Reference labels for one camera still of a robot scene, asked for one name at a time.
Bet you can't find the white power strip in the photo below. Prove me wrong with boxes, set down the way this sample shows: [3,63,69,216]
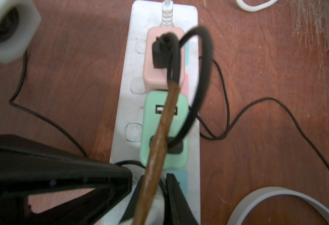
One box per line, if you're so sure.
[101,1,201,225]

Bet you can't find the black brown usb cable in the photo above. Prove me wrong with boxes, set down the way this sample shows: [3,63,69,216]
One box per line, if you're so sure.
[132,26,214,225]

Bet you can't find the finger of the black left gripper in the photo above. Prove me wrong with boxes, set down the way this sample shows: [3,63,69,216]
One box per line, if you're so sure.
[0,135,133,225]

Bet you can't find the white power strip cable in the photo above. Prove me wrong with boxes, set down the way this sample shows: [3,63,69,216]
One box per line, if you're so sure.
[235,0,279,13]

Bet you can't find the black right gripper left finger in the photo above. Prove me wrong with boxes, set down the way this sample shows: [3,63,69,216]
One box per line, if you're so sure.
[119,175,144,225]

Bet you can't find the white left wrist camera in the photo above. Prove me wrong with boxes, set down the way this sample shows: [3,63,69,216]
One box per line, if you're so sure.
[0,1,41,64]

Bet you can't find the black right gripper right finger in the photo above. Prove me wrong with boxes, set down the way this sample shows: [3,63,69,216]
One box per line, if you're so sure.
[165,173,199,225]

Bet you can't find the pink usb charger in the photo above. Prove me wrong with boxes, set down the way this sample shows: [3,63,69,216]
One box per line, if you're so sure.
[143,27,185,94]

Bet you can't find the white small desk fan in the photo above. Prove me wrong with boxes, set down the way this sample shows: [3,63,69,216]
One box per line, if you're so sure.
[227,187,329,225]

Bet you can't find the thin black fan cable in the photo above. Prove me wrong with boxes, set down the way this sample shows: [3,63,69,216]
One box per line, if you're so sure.
[8,50,88,158]

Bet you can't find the green usb charger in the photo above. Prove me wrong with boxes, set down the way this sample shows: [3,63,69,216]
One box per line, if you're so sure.
[140,91,189,170]

